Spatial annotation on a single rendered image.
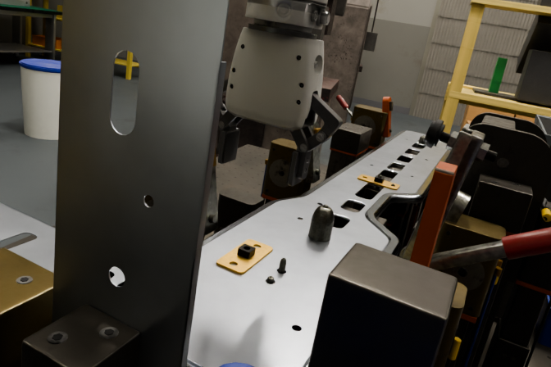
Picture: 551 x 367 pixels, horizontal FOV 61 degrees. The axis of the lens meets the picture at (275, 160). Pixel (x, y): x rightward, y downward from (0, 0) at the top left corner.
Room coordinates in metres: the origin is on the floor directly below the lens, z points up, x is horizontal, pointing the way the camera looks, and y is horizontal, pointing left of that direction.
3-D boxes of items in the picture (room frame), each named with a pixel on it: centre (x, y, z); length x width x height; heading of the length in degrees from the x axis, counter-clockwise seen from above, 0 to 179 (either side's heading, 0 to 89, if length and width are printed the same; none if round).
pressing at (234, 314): (0.96, -0.22, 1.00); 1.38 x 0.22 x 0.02; 156
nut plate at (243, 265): (0.53, 0.02, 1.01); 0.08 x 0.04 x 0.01; 156
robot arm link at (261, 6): (0.53, 0.01, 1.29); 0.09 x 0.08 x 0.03; 66
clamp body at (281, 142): (0.96, -0.02, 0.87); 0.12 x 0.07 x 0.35; 66
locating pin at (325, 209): (0.62, -0.08, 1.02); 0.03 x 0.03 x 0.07
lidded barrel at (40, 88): (4.00, 2.02, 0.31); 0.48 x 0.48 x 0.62
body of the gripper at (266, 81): (0.53, 0.02, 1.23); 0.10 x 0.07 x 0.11; 66
